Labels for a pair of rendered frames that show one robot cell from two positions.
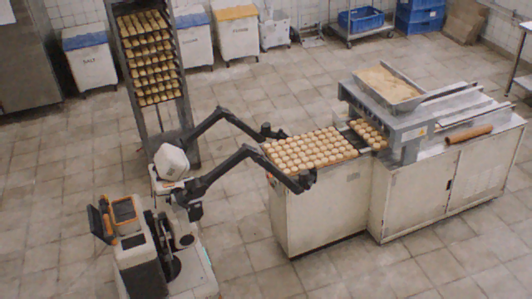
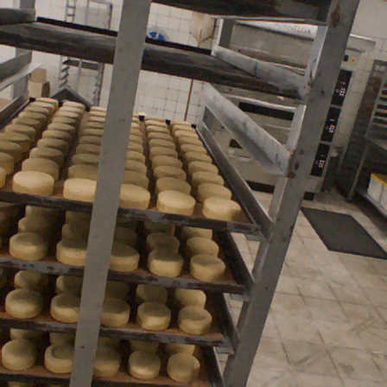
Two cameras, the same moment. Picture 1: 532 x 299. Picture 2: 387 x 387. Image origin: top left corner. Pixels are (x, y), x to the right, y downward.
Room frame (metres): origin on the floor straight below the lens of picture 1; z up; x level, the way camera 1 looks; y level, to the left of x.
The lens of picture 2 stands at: (4.50, 1.20, 1.72)
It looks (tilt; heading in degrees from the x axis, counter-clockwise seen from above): 20 degrees down; 188
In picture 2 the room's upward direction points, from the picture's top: 12 degrees clockwise
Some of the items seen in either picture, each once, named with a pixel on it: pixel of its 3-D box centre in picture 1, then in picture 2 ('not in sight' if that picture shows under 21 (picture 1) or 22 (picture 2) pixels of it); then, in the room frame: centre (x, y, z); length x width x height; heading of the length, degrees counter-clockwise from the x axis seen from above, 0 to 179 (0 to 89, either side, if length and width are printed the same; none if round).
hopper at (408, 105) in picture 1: (385, 88); not in sight; (2.67, -0.88, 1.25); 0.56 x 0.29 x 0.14; 19
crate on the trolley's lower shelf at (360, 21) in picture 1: (361, 19); not in sight; (6.27, -1.60, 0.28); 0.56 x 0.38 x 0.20; 112
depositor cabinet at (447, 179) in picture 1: (423, 162); not in sight; (2.83, -1.33, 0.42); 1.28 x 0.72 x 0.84; 109
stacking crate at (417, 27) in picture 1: (418, 22); not in sight; (6.44, -2.54, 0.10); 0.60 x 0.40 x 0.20; 102
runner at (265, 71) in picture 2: not in sight; (237, 63); (3.62, 1.11, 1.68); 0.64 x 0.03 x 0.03; 19
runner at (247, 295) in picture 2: not in sight; (206, 203); (3.62, 1.11, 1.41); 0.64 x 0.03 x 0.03; 19
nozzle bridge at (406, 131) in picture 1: (381, 117); not in sight; (2.67, -0.88, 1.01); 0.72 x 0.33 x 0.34; 19
